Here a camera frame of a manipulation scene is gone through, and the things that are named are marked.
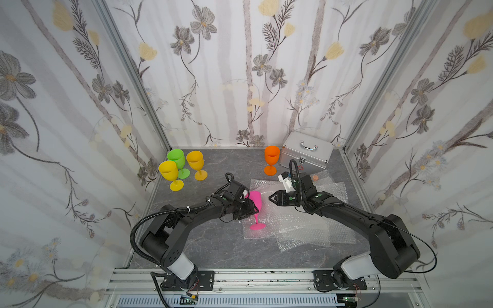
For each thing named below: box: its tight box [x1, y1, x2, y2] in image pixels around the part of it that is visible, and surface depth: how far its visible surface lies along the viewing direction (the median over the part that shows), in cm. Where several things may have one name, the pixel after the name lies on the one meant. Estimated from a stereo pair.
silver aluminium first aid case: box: [279, 130, 335, 170], surface depth 103 cm
